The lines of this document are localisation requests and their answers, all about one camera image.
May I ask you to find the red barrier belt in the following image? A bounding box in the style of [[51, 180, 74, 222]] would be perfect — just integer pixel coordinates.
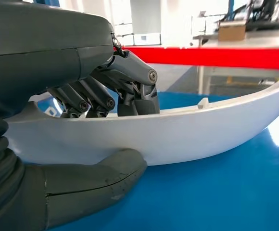
[[123, 45, 279, 71]]

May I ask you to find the brown cardboard box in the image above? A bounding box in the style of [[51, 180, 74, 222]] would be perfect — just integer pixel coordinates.
[[217, 20, 247, 42]]

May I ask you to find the pale background table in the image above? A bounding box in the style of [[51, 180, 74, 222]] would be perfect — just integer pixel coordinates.
[[191, 28, 279, 96]]

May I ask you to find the black equipment pile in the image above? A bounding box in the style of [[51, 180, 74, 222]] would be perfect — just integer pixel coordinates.
[[245, 0, 279, 32]]

